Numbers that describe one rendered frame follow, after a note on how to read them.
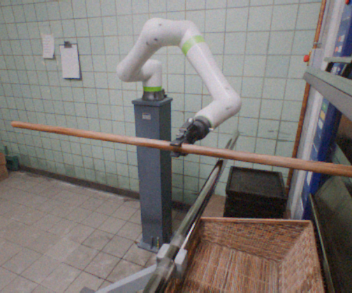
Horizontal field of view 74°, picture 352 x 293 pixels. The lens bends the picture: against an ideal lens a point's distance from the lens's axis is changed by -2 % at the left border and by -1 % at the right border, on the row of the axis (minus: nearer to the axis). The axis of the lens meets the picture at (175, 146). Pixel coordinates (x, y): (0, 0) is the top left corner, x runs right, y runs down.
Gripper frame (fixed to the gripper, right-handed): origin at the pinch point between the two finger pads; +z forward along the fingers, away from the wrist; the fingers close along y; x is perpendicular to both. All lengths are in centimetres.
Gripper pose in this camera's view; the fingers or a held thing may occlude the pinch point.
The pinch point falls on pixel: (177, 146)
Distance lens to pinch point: 77.7
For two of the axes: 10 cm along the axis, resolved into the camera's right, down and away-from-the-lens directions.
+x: -9.3, -1.3, 3.5
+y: 0.0, 9.3, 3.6
